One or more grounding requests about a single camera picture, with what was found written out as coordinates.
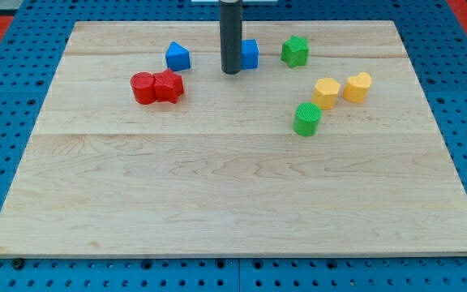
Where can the yellow hexagon block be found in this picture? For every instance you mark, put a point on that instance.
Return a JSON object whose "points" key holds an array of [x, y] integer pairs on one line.
{"points": [[325, 94]]}

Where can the red cylinder block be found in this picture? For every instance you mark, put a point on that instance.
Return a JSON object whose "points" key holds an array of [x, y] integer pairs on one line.
{"points": [[142, 84]]}

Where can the blue cube block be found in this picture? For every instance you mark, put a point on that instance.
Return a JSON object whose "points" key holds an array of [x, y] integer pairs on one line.
{"points": [[250, 54]]}

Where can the red star block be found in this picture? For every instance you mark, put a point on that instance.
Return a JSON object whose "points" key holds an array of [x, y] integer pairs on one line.
{"points": [[168, 86]]}

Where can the green cylinder block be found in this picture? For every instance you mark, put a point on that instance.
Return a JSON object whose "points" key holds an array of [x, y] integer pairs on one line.
{"points": [[306, 119]]}

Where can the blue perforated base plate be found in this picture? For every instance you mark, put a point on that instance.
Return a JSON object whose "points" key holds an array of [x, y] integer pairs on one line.
{"points": [[31, 49]]}

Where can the green star block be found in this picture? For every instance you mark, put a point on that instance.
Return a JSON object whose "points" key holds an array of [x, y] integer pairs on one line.
{"points": [[295, 51]]}

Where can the blue triangle block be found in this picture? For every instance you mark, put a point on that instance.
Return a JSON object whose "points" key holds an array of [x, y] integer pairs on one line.
{"points": [[177, 57]]}

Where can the light wooden board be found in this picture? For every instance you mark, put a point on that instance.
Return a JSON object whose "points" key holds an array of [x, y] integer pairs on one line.
{"points": [[222, 173]]}

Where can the yellow heart block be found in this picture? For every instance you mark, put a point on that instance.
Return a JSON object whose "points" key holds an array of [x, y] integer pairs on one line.
{"points": [[357, 87]]}

